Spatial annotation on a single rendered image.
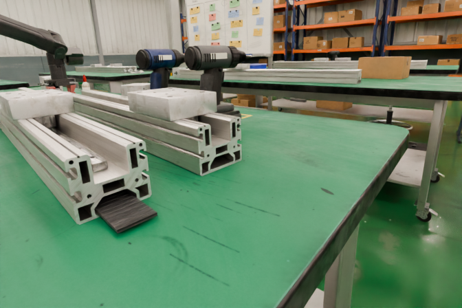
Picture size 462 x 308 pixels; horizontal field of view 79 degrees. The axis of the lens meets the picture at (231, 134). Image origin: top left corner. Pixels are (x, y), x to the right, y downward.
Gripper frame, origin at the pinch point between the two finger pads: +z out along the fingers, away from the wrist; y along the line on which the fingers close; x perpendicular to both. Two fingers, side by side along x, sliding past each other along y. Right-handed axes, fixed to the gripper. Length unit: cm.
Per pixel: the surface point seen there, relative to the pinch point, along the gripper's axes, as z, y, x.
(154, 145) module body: 0, -4, -83
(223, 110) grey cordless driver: -2, 19, -79
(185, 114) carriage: -6, -1, -91
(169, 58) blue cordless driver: -16, 18, -55
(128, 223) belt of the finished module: 2, -19, -104
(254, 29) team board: -45, 250, 114
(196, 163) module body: 1, -4, -97
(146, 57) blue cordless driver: -16, 11, -56
